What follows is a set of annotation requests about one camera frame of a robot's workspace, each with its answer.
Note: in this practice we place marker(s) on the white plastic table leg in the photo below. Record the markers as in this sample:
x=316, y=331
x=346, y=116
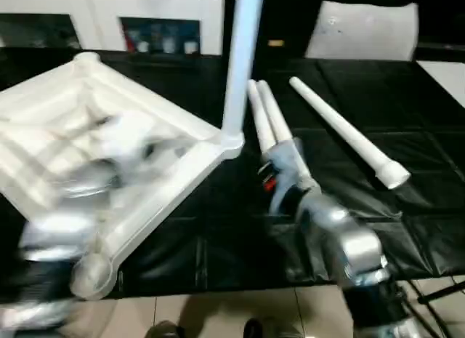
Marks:
x=259, y=116
x=348, y=134
x=276, y=116
x=241, y=62

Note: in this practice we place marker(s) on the white plastic table top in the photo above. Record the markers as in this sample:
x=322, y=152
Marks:
x=54, y=109

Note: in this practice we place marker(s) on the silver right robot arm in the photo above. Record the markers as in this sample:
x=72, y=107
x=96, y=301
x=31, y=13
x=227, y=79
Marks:
x=348, y=236

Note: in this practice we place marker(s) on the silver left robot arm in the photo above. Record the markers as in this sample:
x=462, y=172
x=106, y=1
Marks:
x=54, y=236

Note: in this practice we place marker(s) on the black work mat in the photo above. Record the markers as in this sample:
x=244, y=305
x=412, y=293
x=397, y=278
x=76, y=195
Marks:
x=381, y=116

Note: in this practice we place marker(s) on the dark brown rounded object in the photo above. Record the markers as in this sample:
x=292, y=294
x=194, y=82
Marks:
x=165, y=330
x=254, y=329

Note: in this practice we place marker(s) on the black cabinet with gold label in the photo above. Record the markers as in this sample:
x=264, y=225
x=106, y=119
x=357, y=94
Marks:
x=283, y=18

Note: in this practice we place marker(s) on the white flat board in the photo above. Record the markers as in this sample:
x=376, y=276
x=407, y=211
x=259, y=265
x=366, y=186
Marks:
x=445, y=80

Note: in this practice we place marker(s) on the black metal rod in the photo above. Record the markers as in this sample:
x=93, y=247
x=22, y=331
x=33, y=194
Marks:
x=441, y=293

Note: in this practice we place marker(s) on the white cabinet with glass doors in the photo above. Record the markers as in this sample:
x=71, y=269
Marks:
x=101, y=7

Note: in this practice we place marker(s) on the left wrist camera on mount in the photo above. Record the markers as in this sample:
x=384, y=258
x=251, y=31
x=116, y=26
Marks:
x=123, y=149

